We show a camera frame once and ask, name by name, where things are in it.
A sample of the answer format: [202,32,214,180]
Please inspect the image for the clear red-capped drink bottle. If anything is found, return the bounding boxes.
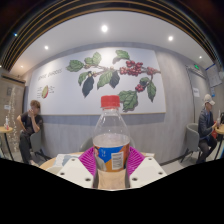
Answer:
[92,94,132,190]

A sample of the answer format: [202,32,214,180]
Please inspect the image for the round ceiling spot lights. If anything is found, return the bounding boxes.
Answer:
[12,24,203,70]

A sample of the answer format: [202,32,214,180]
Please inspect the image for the small round wooden side table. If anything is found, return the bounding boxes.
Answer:
[0,125,15,162]

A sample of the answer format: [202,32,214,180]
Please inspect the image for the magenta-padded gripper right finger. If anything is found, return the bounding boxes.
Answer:
[125,145,168,190]

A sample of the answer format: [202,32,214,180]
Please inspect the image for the white notice board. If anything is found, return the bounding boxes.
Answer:
[205,63,223,88]

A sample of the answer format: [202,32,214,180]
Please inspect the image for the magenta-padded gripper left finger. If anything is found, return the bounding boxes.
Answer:
[56,146,100,190]

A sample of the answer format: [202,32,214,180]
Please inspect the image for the person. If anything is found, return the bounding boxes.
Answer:
[16,99,44,165]
[196,93,222,164]

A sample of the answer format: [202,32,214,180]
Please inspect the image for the coffee plant wall mural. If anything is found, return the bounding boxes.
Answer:
[27,46,167,116]

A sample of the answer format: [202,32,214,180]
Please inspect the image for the white printed paper sheet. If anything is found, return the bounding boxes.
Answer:
[53,153,80,168]

